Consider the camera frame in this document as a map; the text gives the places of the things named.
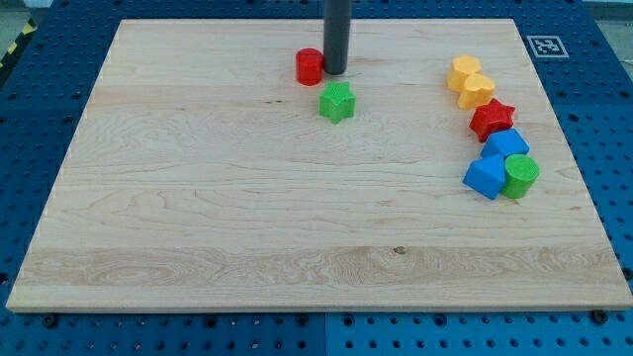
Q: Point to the green star block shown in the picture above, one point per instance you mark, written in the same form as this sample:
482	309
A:
336	101

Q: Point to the yellow hexagon block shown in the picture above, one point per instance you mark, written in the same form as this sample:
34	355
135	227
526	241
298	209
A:
461	67

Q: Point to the red star block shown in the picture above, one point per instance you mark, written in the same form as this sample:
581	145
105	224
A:
491	118

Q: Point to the light wooden board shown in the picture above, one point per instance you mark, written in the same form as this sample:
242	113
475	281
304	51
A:
201	178

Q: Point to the red cylinder block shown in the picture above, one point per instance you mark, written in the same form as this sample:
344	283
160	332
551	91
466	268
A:
309	66

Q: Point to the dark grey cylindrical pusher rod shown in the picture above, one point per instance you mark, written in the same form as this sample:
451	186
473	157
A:
336	30

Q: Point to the blue triangle block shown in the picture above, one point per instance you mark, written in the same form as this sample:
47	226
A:
486	176

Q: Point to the yellow heart block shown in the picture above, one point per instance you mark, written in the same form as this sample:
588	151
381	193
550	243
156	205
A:
477	90

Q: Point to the blue cube block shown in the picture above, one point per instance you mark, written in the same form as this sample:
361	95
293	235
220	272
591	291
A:
505	143

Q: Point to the green cylinder block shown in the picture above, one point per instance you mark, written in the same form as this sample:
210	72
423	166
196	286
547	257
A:
521	171

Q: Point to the white fiducial marker tag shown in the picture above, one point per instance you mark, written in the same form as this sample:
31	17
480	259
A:
547	46

